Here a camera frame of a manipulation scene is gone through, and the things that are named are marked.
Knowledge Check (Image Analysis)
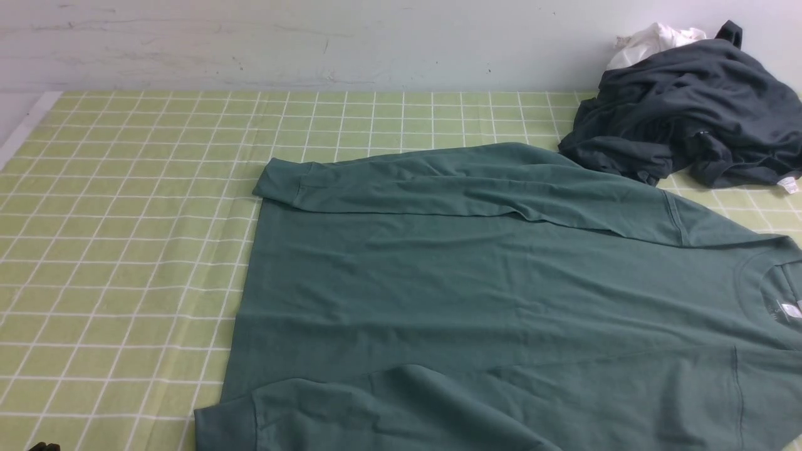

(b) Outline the green checkered tablecloth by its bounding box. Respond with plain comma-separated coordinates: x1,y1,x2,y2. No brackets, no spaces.
1,91,800,450

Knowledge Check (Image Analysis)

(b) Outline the green long sleeve shirt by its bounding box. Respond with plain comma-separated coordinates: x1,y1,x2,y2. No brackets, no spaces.
194,143,801,450

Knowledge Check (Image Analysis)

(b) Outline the white crumpled cloth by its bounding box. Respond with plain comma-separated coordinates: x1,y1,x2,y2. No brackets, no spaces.
605,23,707,71

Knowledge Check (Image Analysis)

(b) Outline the dark grey crumpled garment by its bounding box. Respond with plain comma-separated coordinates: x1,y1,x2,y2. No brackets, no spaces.
558,21,801,194

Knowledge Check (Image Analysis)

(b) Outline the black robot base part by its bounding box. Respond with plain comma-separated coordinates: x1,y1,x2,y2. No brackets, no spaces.
28,442,61,451

